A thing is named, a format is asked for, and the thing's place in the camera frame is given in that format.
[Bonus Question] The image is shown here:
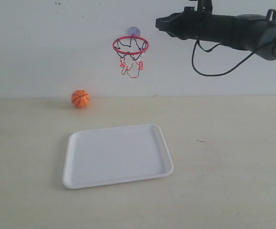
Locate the clear suction cup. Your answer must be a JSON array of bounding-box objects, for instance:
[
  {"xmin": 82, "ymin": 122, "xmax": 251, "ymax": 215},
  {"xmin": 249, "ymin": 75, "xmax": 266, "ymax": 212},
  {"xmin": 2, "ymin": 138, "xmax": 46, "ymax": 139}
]
[{"xmin": 127, "ymin": 26, "xmax": 141, "ymax": 37}]

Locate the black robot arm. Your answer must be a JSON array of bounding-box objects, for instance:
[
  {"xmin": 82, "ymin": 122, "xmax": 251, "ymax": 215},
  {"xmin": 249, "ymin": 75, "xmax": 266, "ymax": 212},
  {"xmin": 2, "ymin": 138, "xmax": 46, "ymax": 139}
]
[{"xmin": 155, "ymin": 6, "xmax": 276, "ymax": 61}]

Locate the white plastic tray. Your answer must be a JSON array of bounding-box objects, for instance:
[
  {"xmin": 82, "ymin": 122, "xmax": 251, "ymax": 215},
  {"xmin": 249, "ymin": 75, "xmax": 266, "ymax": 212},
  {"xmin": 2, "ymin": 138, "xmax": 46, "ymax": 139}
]
[{"xmin": 62, "ymin": 124, "xmax": 174, "ymax": 189}]

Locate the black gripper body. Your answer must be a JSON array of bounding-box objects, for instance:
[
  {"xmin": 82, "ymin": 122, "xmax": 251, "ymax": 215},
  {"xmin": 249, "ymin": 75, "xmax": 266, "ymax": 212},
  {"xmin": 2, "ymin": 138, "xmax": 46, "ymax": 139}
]
[{"xmin": 155, "ymin": 7, "xmax": 212, "ymax": 40}]

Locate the small orange basketball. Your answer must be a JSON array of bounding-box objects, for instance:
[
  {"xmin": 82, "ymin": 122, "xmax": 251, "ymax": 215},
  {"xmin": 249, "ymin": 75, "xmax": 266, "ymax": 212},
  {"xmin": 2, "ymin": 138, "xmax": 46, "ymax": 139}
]
[{"xmin": 71, "ymin": 89, "xmax": 90, "ymax": 108}]

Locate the red mini basketball hoop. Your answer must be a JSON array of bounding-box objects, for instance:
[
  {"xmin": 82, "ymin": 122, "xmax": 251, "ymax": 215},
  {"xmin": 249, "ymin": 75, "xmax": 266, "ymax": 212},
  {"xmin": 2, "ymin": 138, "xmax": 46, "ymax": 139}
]
[{"xmin": 112, "ymin": 35, "xmax": 150, "ymax": 79}]

